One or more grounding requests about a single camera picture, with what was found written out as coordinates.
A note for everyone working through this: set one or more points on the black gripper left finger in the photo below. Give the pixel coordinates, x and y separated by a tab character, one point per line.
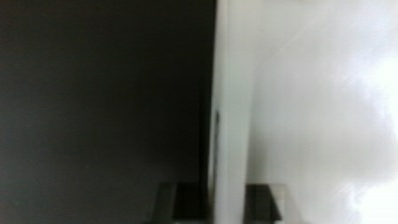
180	204

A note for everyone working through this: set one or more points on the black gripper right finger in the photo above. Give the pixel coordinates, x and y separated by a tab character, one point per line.
265	203

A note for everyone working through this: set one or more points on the white square tabletop panel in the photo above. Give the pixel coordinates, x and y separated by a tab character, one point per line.
304	116

